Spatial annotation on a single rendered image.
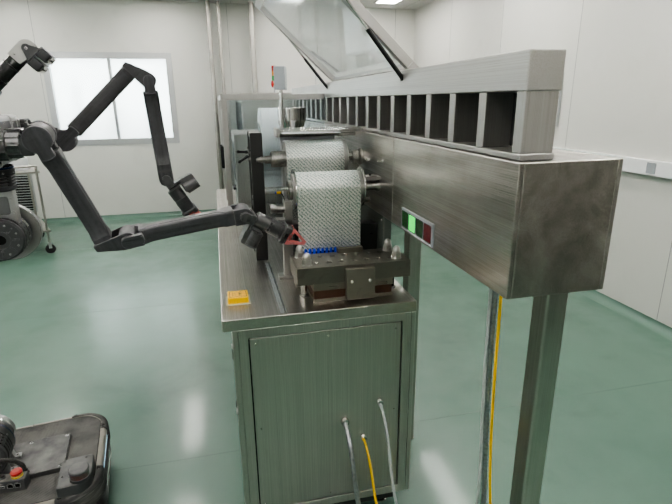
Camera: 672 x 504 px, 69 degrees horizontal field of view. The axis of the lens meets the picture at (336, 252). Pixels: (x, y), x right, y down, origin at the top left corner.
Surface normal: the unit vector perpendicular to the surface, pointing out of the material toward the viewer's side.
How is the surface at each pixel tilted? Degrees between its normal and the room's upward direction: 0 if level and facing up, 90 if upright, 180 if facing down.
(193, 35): 90
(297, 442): 90
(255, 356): 90
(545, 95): 90
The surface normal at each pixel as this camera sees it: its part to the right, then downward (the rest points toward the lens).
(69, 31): 0.23, 0.29
